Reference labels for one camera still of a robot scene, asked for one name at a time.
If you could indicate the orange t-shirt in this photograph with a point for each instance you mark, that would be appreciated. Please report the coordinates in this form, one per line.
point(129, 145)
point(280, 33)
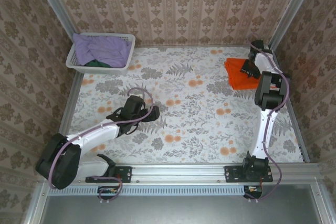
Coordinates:
point(236, 74)

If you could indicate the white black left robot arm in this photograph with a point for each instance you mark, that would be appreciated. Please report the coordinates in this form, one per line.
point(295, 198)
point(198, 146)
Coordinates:
point(92, 134)

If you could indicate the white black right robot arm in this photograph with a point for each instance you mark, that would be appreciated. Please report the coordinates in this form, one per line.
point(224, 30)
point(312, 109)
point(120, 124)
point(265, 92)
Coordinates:
point(265, 129)

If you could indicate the white floral tablecloth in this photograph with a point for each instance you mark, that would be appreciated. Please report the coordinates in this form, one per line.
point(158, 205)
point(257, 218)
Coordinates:
point(197, 116)

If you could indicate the white plastic laundry basket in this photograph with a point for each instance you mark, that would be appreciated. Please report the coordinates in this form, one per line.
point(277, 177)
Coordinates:
point(105, 71)

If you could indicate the green t-shirt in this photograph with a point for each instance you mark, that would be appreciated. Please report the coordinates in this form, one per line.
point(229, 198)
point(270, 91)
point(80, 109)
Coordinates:
point(95, 64)

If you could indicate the purple t-shirt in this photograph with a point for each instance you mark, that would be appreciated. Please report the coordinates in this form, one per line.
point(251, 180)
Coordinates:
point(105, 51)

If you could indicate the grey metal panel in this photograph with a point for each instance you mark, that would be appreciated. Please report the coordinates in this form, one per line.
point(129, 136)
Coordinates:
point(170, 211)

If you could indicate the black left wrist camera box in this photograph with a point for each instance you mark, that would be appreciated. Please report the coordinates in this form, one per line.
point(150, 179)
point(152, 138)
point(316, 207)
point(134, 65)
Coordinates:
point(134, 104)

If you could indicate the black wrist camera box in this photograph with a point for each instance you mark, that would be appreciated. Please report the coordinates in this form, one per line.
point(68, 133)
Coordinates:
point(134, 104)
point(246, 66)

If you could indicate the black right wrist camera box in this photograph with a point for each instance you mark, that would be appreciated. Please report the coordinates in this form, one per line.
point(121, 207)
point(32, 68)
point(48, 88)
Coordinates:
point(246, 66)

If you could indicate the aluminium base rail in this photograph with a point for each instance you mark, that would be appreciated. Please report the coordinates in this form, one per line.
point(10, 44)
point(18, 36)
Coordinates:
point(178, 172)

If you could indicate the aluminium table side rail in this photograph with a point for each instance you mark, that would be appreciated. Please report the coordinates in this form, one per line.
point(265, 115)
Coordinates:
point(295, 119)
point(74, 98)

